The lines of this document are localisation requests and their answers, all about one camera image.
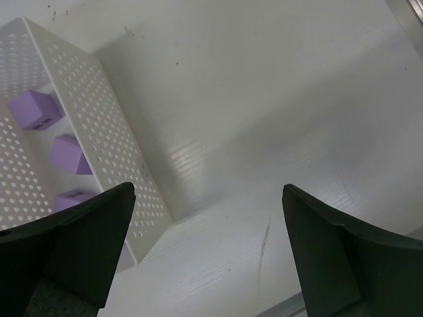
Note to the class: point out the purple wood block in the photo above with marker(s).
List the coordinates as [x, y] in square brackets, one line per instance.
[71, 198]
[35, 111]
[68, 155]

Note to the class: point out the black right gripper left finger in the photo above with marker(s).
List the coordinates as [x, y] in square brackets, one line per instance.
[64, 264]

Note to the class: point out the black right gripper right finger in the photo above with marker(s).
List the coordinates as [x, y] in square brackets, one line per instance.
[348, 267]

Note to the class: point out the white perforated metal bin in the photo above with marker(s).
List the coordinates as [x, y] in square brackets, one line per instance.
[32, 58]

